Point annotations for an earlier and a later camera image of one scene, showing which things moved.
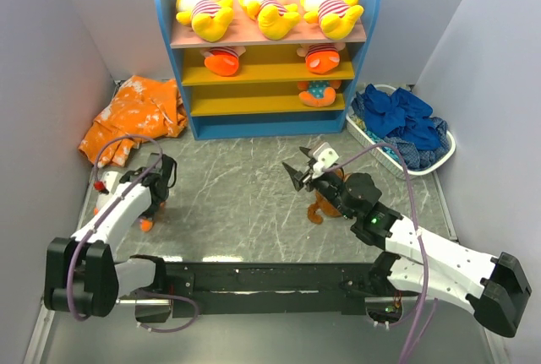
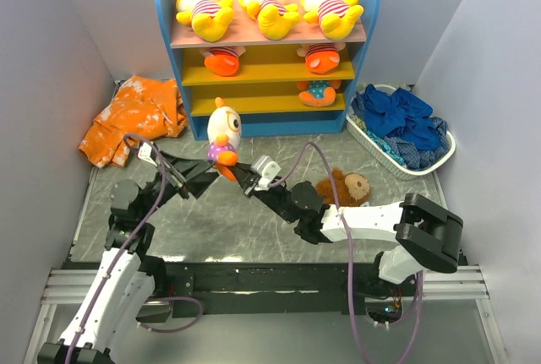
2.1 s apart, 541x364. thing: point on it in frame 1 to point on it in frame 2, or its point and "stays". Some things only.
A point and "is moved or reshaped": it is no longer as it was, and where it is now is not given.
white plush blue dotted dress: [319, 93] stays
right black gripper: [296, 176] to [246, 178]
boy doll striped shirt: [321, 57] stays
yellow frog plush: [201, 3] stays
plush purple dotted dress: [147, 225] is moved or reshaped
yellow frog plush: [264, 1] stays
